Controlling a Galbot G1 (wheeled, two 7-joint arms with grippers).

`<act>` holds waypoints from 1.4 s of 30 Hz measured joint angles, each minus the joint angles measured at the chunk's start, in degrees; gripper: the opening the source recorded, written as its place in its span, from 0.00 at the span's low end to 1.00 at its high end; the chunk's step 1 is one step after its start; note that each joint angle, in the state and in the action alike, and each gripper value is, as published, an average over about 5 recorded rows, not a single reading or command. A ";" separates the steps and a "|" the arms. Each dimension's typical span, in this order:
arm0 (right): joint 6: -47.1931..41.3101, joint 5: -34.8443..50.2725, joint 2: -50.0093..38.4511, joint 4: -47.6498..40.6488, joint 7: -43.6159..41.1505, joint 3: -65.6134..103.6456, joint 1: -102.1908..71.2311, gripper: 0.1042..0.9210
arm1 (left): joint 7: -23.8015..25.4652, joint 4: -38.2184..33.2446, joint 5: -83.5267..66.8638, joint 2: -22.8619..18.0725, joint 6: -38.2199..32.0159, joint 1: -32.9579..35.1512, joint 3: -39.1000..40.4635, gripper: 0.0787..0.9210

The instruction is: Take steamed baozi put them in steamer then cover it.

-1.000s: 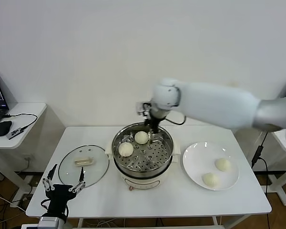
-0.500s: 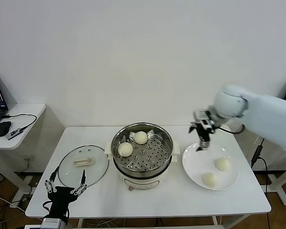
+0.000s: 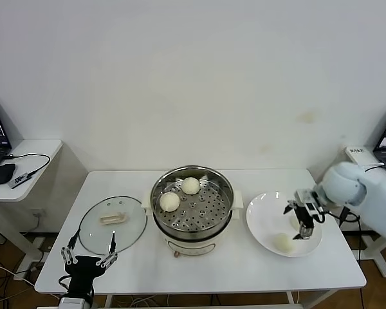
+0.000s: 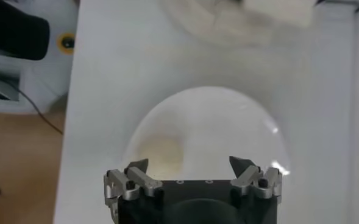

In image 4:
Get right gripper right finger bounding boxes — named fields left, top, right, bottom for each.
left=229, top=155, right=283, bottom=204

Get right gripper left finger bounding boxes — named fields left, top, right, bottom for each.
left=103, top=158, right=163, bottom=222

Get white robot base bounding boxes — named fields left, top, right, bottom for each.
left=0, top=0, right=79, bottom=115

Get round white plate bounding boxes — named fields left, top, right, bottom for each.
left=123, top=86, right=291, bottom=183

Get black rounded robot torso part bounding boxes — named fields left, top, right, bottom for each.
left=0, top=0, right=51, bottom=61

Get black robot tether cable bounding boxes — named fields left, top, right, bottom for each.
left=16, top=86, right=65, bottom=135

